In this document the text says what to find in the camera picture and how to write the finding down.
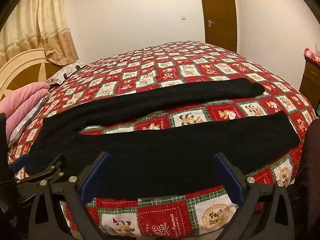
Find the grey patterned pillow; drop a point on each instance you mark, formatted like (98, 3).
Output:
(66, 72)

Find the red patchwork printed bed cover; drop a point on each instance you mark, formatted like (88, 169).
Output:
(190, 70)

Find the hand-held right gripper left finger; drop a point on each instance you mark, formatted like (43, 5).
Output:
(98, 176)

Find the cream and brown headboard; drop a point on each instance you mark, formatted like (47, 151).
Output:
(22, 67)

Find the dark mesh chair back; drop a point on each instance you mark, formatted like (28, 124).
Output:
(308, 170)

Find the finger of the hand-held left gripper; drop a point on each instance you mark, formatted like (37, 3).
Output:
(21, 163)

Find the red plaid cloth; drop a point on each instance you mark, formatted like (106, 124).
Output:
(312, 55)

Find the brown wooden cabinet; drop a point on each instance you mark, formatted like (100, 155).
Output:
(310, 82)

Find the beige patterned curtain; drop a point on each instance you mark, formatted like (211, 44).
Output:
(48, 17)

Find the pink folded blanket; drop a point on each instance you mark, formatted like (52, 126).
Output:
(22, 102)

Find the grey patterned folded quilt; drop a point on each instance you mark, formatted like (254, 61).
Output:
(23, 125)

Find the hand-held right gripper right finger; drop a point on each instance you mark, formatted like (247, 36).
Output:
(231, 177)

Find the brown wooden door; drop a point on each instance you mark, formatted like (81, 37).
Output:
(220, 12)

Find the black pants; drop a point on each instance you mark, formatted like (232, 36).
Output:
(155, 160)

